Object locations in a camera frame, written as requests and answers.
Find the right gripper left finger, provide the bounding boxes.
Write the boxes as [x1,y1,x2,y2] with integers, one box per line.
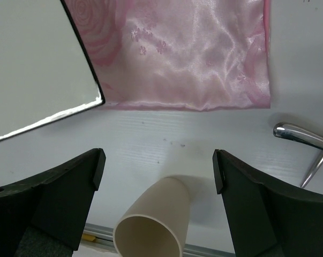
[0,148,106,256]

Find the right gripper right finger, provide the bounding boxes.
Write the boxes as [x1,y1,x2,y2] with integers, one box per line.
[213,150,323,256]

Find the pink satin cloth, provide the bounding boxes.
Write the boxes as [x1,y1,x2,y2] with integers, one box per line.
[64,1,271,111]

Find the silver spoon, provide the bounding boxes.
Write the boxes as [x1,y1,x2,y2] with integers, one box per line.
[300,151,323,188]

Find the silver knife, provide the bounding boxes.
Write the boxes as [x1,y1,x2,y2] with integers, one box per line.
[273,123,323,150]

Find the beige cup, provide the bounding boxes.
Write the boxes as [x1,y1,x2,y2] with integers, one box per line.
[114,177,191,256]

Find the square white plate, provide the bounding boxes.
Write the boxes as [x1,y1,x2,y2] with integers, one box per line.
[0,1,105,141]

